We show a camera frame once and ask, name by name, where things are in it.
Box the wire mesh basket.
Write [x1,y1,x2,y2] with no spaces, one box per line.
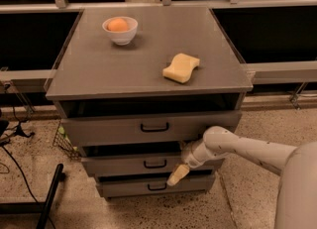
[53,123,80,161]

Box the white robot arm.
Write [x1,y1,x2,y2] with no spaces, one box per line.
[167,126,317,229]

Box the white ceramic bowl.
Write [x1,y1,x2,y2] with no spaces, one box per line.
[102,16,139,46]

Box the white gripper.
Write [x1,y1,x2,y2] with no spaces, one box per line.
[166,141,205,186]

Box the grey drawer cabinet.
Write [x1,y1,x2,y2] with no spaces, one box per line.
[45,6,254,199]

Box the black stand leg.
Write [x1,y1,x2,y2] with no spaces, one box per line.
[0,164,65,229]

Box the black floor cable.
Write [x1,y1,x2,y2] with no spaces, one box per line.
[0,143,57,229]

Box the grey drawer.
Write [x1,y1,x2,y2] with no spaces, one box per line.
[96,171,215,198]
[61,110,242,147]
[80,152,226,177]

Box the metal window railing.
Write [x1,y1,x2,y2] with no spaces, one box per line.
[0,0,317,111]

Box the orange fruit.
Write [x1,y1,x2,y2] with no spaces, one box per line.
[107,18,129,32]

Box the yellow sponge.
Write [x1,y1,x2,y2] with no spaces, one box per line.
[162,54,200,83]

